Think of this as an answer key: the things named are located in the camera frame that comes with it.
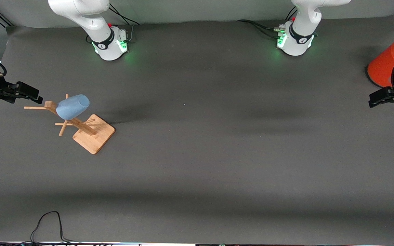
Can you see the light blue cup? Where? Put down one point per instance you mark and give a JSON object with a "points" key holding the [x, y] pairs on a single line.
{"points": [[73, 106]]}

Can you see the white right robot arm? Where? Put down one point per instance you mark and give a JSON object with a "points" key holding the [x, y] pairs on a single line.
{"points": [[94, 20]]}

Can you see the orange drink can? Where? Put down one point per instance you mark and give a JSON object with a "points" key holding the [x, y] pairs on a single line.
{"points": [[385, 68]]}

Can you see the wooden mug tree stand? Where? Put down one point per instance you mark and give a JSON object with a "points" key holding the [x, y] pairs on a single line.
{"points": [[92, 135]]}

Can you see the aluminium frame rail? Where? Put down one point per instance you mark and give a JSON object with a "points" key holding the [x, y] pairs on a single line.
{"points": [[5, 19]]}

